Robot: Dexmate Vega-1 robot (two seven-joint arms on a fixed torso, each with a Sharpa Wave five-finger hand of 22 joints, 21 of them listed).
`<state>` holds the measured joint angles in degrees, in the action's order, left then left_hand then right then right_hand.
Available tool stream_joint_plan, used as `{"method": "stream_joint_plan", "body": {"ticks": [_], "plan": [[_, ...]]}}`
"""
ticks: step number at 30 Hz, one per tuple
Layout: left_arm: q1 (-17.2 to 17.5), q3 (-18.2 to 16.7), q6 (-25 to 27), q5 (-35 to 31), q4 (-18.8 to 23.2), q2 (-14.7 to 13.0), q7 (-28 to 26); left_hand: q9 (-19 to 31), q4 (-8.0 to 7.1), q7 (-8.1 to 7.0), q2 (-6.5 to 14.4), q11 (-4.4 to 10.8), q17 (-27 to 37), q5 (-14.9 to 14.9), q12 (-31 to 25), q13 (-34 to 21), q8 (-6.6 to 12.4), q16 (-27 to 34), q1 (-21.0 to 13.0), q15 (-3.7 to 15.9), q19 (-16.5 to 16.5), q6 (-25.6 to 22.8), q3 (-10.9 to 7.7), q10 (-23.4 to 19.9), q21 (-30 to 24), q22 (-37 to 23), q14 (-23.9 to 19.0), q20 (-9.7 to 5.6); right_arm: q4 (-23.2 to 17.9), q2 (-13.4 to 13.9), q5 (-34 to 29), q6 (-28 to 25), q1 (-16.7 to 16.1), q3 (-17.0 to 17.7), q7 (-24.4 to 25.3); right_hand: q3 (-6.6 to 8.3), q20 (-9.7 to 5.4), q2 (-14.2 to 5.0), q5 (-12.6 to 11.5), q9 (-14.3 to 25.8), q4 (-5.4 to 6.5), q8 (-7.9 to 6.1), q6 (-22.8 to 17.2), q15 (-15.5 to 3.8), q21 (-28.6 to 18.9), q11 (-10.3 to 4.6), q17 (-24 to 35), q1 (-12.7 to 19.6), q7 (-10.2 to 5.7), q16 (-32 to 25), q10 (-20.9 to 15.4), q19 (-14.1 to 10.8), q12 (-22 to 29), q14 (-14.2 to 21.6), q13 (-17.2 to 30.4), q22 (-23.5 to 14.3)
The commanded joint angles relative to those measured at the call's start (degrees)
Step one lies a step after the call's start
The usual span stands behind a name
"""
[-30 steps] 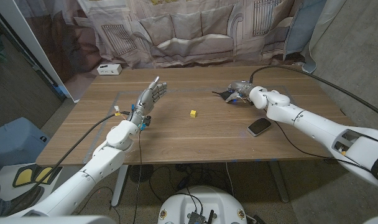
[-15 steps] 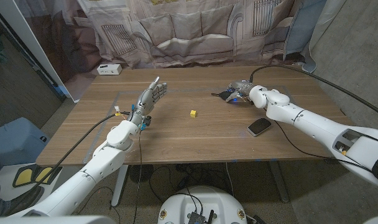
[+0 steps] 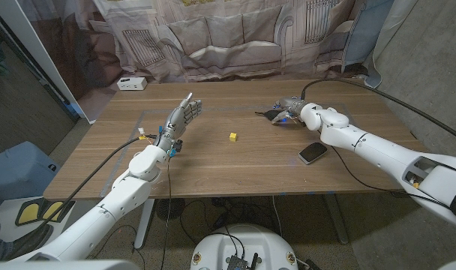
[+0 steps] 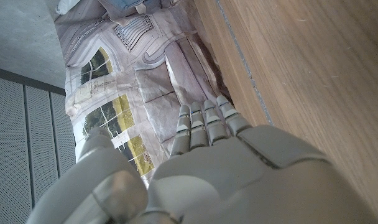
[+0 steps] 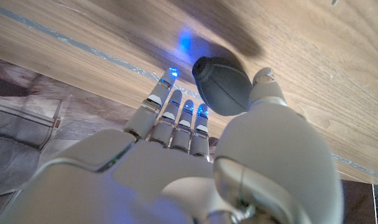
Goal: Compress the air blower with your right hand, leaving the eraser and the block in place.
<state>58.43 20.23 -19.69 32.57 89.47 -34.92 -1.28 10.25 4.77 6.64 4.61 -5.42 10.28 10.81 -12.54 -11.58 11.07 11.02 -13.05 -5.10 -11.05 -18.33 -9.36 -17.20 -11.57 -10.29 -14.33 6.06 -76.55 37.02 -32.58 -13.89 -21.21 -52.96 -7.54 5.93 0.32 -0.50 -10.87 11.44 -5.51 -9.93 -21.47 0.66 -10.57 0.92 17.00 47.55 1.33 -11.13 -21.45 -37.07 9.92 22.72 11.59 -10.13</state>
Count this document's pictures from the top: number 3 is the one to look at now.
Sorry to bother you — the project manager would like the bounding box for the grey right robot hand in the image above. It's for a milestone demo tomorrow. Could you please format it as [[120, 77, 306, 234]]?
[[270, 97, 308, 126]]

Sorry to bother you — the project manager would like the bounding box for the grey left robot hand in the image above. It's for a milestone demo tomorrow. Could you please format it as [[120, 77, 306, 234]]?
[[154, 92, 203, 152]]

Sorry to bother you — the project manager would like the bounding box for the black rubber air blower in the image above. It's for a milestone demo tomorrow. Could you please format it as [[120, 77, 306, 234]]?
[[254, 109, 282, 122]]

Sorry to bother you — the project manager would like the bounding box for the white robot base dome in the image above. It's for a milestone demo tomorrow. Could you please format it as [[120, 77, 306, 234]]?
[[190, 223, 299, 270]]

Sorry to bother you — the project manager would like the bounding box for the white power strip box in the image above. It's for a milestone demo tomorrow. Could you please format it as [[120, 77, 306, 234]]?
[[116, 76, 149, 92]]

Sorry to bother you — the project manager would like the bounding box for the round black floor fan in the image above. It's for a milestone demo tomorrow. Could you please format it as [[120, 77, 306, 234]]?
[[155, 197, 187, 221]]

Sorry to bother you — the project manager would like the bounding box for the printed fabric backdrop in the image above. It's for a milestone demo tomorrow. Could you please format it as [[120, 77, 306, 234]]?
[[17, 0, 420, 122]]

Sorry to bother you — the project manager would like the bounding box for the white table leg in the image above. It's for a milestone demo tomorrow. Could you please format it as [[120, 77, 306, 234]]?
[[133, 198, 156, 251]]

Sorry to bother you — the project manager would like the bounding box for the grey table leg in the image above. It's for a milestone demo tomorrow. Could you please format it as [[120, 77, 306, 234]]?
[[322, 193, 350, 246]]

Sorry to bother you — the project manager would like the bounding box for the blue plastic bin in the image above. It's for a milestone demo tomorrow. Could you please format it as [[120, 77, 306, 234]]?
[[0, 140, 62, 206]]

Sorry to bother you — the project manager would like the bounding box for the yellow and black foot pedal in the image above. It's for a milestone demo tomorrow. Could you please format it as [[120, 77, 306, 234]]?
[[14, 198, 77, 227]]

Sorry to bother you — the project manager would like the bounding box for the dark person's shoe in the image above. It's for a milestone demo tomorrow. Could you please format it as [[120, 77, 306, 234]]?
[[6, 223, 55, 260]]

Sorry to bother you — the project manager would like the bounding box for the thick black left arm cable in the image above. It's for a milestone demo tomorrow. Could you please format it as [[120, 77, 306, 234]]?
[[10, 133, 158, 251]]

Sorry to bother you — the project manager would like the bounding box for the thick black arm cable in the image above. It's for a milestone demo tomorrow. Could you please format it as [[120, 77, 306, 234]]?
[[300, 78, 456, 146], [10, 133, 158, 251]]

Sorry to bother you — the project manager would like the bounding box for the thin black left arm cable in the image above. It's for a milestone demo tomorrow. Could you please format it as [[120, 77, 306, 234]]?
[[159, 157, 173, 270]]

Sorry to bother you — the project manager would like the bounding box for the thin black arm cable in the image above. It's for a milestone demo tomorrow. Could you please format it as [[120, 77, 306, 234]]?
[[317, 129, 450, 209], [159, 157, 173, 270]]

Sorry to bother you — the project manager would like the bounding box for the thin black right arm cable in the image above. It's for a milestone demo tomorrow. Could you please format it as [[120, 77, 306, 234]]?
[[317, 129, 450, 209]]

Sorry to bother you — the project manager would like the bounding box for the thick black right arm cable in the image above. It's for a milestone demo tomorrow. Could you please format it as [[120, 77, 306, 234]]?
[[300, 78, 456, 146]]

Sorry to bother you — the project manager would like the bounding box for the white frame post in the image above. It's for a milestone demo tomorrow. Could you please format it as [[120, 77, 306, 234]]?
[[0, 0, 97, 125]]

